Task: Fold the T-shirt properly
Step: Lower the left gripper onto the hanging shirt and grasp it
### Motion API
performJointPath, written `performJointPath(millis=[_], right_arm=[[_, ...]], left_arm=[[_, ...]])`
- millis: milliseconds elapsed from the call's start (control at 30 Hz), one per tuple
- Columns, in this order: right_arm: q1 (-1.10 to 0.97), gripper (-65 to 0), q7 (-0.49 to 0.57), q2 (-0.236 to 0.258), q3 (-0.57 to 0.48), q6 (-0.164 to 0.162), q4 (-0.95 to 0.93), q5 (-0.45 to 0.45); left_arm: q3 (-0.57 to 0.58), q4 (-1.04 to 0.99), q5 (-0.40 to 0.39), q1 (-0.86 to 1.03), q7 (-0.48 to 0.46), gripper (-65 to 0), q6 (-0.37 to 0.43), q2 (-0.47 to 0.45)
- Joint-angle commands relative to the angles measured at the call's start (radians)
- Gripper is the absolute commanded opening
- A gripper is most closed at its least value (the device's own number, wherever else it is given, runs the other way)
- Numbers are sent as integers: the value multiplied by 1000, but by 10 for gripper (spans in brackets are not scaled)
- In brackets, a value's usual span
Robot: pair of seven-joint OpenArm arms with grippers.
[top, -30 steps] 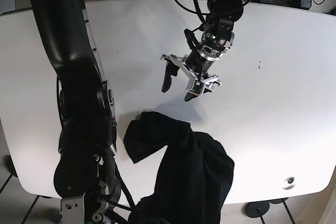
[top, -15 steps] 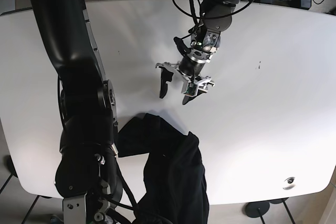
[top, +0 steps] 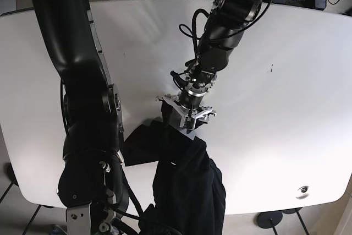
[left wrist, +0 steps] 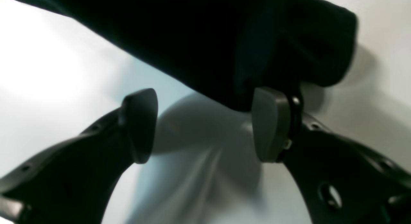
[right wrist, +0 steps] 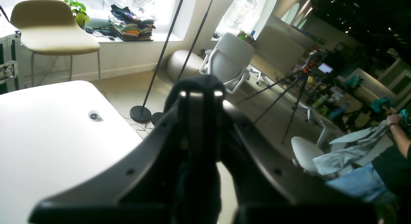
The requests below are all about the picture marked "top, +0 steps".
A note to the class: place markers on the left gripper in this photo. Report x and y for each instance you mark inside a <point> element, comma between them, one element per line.
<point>173,106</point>

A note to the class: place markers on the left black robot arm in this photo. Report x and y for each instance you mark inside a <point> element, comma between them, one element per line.
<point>215,35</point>

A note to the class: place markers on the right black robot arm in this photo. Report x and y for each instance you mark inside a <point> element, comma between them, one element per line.
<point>93,186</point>

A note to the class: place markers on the black round stand base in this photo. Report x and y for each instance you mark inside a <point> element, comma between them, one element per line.
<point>270,219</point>

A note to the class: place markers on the right silver table grommet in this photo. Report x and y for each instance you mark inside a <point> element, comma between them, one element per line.
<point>303,192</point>

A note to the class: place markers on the black table leg left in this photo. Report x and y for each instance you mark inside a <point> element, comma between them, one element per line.
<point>9,173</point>

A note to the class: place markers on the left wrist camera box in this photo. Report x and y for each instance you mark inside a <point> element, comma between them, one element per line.
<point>188,122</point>

